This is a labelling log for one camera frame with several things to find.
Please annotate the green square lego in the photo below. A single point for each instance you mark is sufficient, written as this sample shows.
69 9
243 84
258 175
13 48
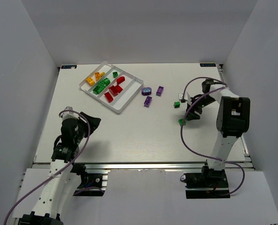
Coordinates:
97 90
115 74

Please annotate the yellow 2x4 lego brick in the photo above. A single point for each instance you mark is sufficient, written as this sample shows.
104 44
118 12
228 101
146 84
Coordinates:
97 76

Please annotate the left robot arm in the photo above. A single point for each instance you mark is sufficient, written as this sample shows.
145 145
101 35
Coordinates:
64 175

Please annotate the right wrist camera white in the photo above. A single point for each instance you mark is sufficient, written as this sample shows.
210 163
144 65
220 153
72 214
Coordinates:
184 98

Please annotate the large yellow rounded lego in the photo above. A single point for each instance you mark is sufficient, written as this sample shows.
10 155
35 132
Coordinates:
90 81

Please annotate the red tall lego in tray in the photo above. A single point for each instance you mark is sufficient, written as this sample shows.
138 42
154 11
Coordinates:
119 89

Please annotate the red small lego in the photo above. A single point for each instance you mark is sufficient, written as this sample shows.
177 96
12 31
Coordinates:
111 90

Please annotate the red sloped lego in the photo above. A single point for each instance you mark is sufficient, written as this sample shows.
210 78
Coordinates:
120 80

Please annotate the green lego brick right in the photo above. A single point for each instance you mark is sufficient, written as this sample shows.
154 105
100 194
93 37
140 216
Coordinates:
182 122

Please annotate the small green lego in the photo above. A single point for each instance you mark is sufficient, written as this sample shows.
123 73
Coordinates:
176 104

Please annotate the purple lego brick right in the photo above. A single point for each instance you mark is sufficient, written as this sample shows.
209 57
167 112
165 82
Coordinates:
159 91

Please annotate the purple round flower lego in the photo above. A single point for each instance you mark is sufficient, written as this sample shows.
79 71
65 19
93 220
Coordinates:
146 91

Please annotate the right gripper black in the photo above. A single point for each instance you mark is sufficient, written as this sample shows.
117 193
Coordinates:
193 108

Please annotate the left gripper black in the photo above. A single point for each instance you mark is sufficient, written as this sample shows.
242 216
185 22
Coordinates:
85 124

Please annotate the green 2x4 lego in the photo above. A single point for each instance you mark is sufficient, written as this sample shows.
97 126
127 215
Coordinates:
102 86

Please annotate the green bush lego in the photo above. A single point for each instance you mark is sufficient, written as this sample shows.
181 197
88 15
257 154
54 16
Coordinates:
105 82

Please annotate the left blue table label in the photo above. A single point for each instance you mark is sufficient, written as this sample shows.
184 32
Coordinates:
68 66

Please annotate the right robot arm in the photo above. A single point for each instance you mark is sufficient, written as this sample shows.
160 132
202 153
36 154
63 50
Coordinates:
232 121

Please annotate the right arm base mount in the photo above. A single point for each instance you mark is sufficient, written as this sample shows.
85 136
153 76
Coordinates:
207 184

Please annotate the purple lego brick left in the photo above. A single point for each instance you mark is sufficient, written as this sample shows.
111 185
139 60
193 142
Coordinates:
147 101

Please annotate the right blue table label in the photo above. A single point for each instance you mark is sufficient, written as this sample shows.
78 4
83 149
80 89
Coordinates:
207 65

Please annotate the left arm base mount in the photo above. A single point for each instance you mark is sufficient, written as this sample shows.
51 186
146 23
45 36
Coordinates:
92 183

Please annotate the purple lego brick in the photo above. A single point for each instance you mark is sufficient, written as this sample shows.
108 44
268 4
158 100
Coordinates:
159 91
147 101

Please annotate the white divided sorting tray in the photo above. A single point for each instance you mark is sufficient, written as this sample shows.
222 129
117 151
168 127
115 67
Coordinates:
131 87

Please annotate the blue table label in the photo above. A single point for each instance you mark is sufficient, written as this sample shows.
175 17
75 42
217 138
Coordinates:
68 66
207 65

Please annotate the green square lego in tray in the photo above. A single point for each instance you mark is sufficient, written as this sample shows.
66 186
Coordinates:
97 90

